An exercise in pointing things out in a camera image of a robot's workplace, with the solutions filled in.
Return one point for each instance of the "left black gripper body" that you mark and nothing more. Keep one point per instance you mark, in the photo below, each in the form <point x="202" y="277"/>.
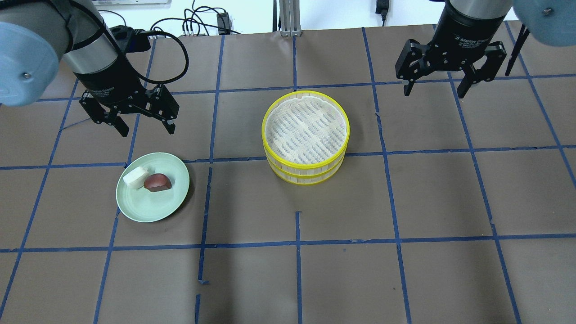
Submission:
<point x="111" y="83"/>

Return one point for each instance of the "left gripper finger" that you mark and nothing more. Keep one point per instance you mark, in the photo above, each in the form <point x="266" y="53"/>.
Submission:
<point x="119" y="124"/>
<point x="169" y="125"/>

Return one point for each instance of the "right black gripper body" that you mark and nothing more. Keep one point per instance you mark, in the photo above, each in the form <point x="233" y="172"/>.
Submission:
<point x="465" y="29"/>

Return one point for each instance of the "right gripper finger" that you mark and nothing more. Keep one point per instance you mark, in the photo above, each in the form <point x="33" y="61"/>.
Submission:
<point x="465" y="85"/>
<point x="407" y="86"/>

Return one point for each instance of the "brown bun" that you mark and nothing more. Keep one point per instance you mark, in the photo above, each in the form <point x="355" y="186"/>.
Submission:
<point x="157" y="182"/>

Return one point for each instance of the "yellow steamer layer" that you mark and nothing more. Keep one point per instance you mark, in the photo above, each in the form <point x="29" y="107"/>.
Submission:
<point x="306" y="128"/>
<point x="305" y="177"/>

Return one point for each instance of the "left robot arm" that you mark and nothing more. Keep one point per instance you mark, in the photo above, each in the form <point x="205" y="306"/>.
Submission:
<point x="36" y="35"/>

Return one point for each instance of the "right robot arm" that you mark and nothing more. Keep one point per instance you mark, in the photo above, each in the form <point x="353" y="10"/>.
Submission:
<point x="551" y="22"/>

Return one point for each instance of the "white steamer cloth liner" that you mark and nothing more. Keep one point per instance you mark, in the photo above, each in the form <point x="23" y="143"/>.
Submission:
<point x="306" y="128"/>

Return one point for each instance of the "white steamed bun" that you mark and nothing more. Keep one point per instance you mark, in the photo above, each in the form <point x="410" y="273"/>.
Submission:
<point x="136" y="177"/>

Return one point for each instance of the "light green plate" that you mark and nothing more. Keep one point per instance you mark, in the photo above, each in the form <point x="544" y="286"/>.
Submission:
<point x="144" y="206"/>

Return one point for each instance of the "black power adapter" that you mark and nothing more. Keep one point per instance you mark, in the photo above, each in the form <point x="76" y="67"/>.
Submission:
<point x="224" y="23"/>

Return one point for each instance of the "aluminium frame post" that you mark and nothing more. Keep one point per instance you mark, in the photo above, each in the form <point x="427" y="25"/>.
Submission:
<point x="289" y="14"/>

